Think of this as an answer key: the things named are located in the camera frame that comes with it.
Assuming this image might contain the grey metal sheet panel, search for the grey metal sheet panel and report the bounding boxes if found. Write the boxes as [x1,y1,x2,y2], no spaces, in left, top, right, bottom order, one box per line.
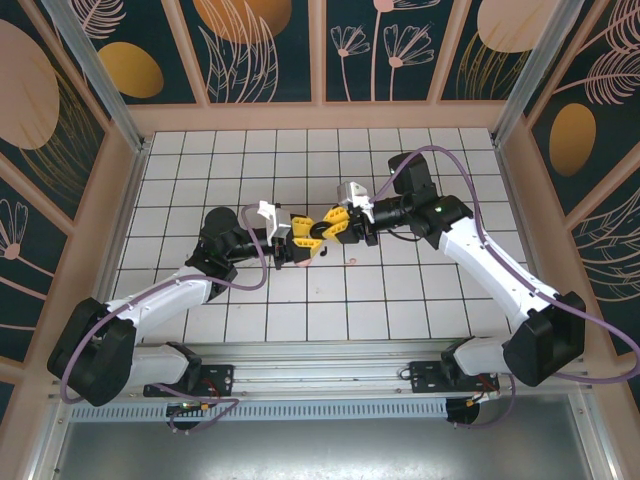
[29,394,614,480]

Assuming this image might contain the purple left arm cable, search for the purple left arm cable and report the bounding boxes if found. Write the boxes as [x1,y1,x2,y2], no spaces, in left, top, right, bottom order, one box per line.
[60,204,274,435]

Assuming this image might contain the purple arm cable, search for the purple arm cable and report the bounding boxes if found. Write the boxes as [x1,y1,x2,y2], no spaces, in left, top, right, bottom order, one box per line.
[369,144,640,431]
[60,204,274,435]

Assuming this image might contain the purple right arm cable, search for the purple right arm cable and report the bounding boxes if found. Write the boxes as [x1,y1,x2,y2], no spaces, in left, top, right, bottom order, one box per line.
[369,144,640,431]

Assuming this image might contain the aluminium side rail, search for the aluminium side rail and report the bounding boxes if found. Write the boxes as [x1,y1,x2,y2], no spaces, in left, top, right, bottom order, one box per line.
[79,142,151,364]
[494,139,569,354]

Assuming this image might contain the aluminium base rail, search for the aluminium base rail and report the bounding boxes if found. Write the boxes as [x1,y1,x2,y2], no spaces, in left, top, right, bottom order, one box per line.
[49,339,591,404]

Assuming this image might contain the red black power wires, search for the red black power wires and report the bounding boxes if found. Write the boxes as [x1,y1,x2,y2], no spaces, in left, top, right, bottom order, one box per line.
[467,377,501,407]
[197,379,224,416]

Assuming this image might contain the grey slotted cable duct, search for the grey slotted cable duct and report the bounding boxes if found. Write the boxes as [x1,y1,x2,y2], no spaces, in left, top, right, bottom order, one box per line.
[69,399,449,421]

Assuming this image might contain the aluminium corner post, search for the aluminium corner post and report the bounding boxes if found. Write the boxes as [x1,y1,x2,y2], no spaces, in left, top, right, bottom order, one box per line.
[42,0,151,154]
[492,0,576,146]

